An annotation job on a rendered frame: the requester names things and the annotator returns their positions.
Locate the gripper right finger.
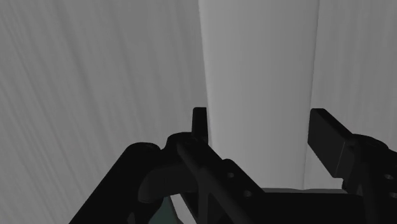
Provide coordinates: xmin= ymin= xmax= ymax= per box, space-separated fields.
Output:
xmin=307 ymin=108 xmax=397 ymax=224

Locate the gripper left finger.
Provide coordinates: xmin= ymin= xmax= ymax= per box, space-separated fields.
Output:
xmin=69 ymin=107 xmax=265 ymax=224

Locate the white smooth column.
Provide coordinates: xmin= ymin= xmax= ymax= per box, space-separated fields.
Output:
xmin=197 ymin=0 xmax=321 ymax=191

